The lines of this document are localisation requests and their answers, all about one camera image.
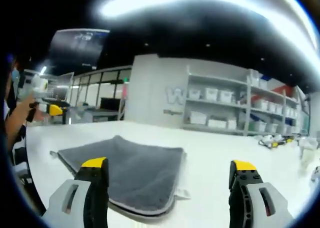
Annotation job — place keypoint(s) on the grey towel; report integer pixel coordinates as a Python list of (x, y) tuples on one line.
[(140, 168)]

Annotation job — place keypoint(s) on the background work table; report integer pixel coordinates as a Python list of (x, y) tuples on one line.
[(55, 105)]

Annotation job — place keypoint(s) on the blue face mask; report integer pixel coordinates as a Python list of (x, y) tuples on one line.
[(15, 74)]

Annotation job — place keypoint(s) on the black monitor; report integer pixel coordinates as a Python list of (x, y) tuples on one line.
[(110, 104)]

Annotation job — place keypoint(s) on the ceiling-mounted dark screen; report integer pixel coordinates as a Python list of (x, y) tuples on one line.
[(77, 48)]

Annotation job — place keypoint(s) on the spare yellow-black grippers pile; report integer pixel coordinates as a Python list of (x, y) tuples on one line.
[(275, 141)]

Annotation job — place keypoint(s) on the pink hanging item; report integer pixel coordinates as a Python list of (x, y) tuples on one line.
[(124, 90)]

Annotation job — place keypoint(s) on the white items on table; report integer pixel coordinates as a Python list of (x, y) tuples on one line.
[(308, 148)]

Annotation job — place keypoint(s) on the grey metal shelf rack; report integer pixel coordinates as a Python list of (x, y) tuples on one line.
[(237, 105)]

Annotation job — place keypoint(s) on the row of white storage bins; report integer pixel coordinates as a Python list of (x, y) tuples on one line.
[(250, 105)]

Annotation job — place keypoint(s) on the ceiling light strip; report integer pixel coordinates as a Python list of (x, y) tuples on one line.
[(187, 3)]

